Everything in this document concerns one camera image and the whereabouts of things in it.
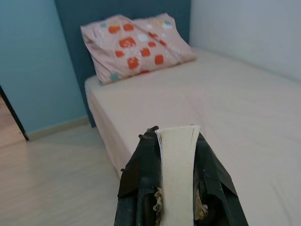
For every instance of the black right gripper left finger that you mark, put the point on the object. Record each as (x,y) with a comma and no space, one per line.
(141,188)

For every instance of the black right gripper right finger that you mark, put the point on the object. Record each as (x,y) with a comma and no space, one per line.
(211,188)

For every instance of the white book with blue lettering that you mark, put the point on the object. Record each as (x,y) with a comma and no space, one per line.
(177,164)

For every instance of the pink patterned pillow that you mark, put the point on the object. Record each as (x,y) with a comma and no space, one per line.
(136,47)

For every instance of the cream sheeted mattress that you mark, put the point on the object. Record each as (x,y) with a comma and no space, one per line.
(211,106)

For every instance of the black door frame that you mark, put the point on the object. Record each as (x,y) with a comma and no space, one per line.
(14,113)

